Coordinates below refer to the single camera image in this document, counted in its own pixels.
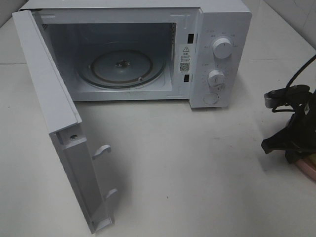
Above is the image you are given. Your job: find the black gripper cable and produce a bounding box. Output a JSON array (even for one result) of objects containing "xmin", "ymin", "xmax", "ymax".
[{"xmin": 271, "ymin": 54, "xmax": 316, "ymax": 114}]

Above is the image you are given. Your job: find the white upper microwave knob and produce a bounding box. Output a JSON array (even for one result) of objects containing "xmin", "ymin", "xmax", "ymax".
[{"xmin": 212, "ymin": 36, "xmax": 233, "ymax": 59}]

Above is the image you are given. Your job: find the white warning label sticker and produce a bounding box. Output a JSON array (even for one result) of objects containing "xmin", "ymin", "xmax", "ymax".
[{"xmin": 178, "ymin": 44, "xmax": 194, "ymax": 74}]

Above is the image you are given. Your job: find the white microwave knob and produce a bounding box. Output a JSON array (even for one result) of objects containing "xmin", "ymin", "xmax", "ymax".
[
  {"xmin": 207, "ymin": 70, "xmax": 226, "ymax": 87},
  {"xmin": 212, "ymin": 36, "xmax": 233, "ymax": 59}
]

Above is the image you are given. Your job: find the white microwave door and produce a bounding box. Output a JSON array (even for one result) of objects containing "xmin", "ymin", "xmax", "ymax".
[{"xmin": 12, "ymin": 10, "xmax": 117, "ymax": 234}]

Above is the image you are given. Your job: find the white microwave oven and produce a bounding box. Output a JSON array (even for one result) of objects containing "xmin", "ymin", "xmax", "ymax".
[{"xmin": 18, "ymin": 0, "xmax": 252, "ymax": 108}]

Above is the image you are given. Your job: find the white lower microwave knob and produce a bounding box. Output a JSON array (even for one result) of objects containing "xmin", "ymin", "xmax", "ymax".
[{"xmin": 207, "ymin": 70, "xmax": 226, "ymax": 87}]

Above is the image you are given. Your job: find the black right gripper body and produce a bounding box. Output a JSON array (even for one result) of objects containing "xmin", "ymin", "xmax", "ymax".
[{"xmin": 287, "ymin": 93, "xmax": 316, "ymax": 138}]

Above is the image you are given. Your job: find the pink round plate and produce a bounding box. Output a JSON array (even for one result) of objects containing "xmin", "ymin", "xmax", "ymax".
[{"xmin": 295, "ymin": 154, "xmax": 316, "ymax": 181}]

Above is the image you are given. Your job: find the white round door button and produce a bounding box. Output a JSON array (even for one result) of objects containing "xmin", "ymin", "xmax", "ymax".
[{"xmin": 203, "ymin": 92, "xmax": 219, "ymax": 105}]

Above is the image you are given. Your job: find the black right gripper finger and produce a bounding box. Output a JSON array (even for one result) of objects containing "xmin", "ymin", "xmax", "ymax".
[
  {"xmin": 261, "ymin": 125, "xmax": 316, "ymax": 154},
  {"xmin": 285, "ymin": 151, "xmax": 315, "ymax": 164}
]

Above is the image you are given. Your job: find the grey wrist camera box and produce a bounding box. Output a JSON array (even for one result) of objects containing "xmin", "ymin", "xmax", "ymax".
[{"xmin": 264, "ymin": 84, "xmax": 312, "ymax": 109}]

